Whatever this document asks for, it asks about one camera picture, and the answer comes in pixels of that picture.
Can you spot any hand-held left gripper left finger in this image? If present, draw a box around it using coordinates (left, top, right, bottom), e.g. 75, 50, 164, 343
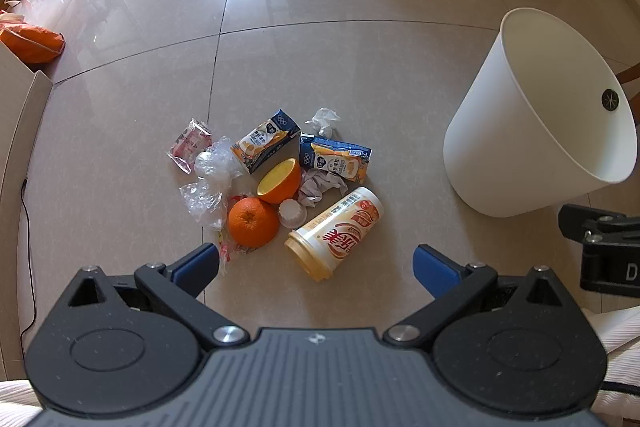
67, 243, 250, 349

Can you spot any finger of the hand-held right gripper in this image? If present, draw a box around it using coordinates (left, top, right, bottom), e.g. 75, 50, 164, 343
558, 203, 640, 244

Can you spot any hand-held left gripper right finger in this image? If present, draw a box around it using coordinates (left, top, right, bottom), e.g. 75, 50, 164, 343
383, 244, 566, 348

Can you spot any red white candy wrapper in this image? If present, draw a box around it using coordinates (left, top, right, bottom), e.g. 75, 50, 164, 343
215, 194, 251, 265

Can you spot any clear plastic bag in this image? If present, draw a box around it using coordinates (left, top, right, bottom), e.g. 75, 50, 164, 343
180, 179, 228, 230

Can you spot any whole orange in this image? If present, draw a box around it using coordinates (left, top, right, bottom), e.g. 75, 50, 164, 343
228, 197, 280, 250

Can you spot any milk tea paper cup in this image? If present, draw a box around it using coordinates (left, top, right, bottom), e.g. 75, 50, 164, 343
284, 186, 385, 284

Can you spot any clear plastic wrap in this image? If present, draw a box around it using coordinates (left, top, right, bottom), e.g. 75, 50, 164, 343
194, 136, 243, 188

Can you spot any small white plastic cup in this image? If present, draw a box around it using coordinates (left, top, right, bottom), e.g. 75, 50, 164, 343
278, 199, 307, 228

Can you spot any half orange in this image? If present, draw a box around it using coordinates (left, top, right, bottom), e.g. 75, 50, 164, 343
256, 158, 303, 204

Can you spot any white plastic trash bin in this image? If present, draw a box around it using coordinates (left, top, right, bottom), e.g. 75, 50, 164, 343
443, 8, 638, 218

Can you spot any pink snack wrapper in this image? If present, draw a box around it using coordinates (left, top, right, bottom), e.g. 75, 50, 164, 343
166, 118, 213, 172

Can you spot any blue orange milk carton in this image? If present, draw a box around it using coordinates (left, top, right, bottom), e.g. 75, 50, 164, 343
230, 108, 302, 174

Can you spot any grey paper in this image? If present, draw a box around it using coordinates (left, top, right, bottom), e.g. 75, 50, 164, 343
297, 170, 348, 209

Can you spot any crushed blue milk carton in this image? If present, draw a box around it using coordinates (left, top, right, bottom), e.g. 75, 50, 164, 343
298, 133, 373, 184

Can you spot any white tissue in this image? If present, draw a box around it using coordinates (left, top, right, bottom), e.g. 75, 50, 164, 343
305, 107, 343, 139

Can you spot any person's white ribbed clothing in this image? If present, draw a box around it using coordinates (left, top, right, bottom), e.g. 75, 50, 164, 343
0, 379, 47, 427
582, 304, 640, 427

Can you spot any beige board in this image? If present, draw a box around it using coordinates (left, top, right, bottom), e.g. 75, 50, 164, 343
0, 42, 54, 258

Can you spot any orange bag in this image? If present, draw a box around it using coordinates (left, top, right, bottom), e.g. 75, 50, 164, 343
0, 22, 66, 66

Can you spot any black cable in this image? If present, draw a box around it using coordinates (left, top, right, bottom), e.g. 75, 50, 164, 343
17, 179, 39, 343

